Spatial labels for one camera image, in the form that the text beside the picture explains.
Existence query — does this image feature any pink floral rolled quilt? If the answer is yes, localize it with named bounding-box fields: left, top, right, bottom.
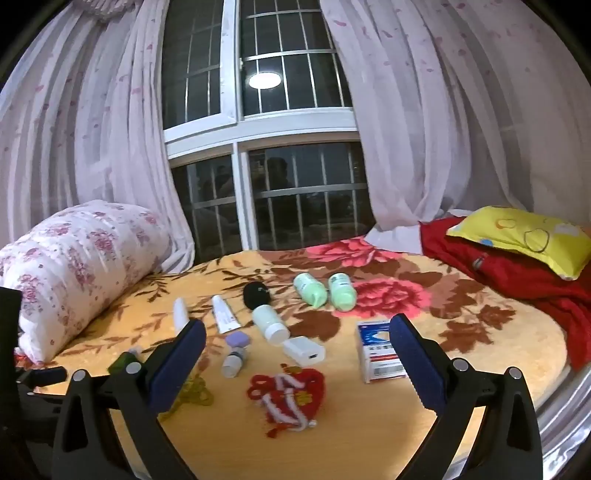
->
left=0, top=199, right=174, bottom=363

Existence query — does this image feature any yellow floral plush blanket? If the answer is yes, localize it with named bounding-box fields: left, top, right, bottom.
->
left=16, top=235, right=568, bottom=480

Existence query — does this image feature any white barred window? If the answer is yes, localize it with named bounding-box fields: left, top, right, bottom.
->
left=159, top=0, right=377, bottom=266

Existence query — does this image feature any yellow packet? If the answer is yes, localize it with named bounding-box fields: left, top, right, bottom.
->
left=445, top=205, right=591, bottom=281

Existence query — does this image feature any small white dropper bottle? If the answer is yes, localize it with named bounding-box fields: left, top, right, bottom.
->
left=222, top=347, right=247, bottom=378

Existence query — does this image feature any pink floral sheer curtain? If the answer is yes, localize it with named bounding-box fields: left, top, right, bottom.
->
left=0, top=0, right=197, bottom=273

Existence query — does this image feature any white curtain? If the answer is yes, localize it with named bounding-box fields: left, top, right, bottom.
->
left=318, top=0, right=591, bottom=254

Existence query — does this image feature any wide white tube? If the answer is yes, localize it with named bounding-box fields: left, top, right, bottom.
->
left=211, top=294, right=242, bottom=334

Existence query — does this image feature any light green bottle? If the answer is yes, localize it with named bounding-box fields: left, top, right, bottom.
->
left=294, top=272, right=328, bottom=309
left=328, top=272, right=357, bottom=311

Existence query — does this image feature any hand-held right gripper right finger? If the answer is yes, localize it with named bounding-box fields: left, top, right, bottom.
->
left=389, top=314, right=543, bottom=480

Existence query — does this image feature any silver bed edge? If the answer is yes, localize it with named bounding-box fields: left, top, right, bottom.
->
left=536, top=362, right=591, bottom=480

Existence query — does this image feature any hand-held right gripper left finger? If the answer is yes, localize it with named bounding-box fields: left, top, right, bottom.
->
left=52, top=318, right=207, bottom=480

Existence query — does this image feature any white charger block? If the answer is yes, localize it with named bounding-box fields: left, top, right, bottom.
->
left=281, top=336, right=326, bottom=367

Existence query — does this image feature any dark green small bottle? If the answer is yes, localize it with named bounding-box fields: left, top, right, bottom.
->
left=108, top=348, right=141, bottom=374

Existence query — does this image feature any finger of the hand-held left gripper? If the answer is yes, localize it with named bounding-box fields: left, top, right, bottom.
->
left=16, top=366, right=68, bottom=393

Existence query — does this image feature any yellow-green cord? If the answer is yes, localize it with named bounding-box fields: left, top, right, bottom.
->
left=178, top=369, right=214, bottom=407

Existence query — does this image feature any thin white tube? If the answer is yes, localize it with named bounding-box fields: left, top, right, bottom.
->
left=173, top=298, right=191, bottom=334

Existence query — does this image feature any black round fuzzy object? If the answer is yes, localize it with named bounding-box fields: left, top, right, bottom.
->
left=243, top=281, right=274, bottom=311

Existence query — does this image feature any pale bottle with white cap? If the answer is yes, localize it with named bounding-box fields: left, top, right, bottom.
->
left=252, top=305, right=291, bottom=346

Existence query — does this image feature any red cloth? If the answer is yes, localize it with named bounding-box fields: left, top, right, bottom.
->
left=419, top=216, right=591, bottom=370

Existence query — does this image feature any white blue red medicine box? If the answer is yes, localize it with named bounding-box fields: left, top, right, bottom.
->
left=356, top=320, right=409, bottom=384

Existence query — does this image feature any red knitted ornament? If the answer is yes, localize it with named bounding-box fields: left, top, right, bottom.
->
left=246, top=367, right=326, bottom=438

